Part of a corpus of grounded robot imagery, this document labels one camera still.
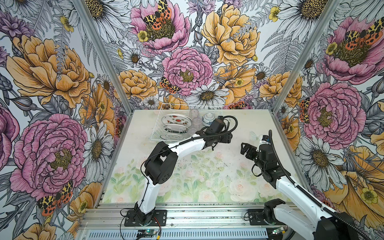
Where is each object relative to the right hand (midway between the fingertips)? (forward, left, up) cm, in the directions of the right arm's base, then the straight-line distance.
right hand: (247, 150), depth 85 cm
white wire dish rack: (+49, +54, -12) cm, 74 cm away
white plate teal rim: (+25, +41, +1) cm, 48 cm away
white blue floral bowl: (+30, +20, -5) cm, 36 cm away
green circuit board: (-35, +51, -12) cm, 63 cm away
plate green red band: (+21, +42, -5) cm, 47 cm away
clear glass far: (+31, +29, -1) cm, 43 cm away
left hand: (+9, +10, 0) cm, 14 cm away
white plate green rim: (+13, +43, -4) cm, 45 cm away
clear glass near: (+23, +28, -2) cm, 36 cm away
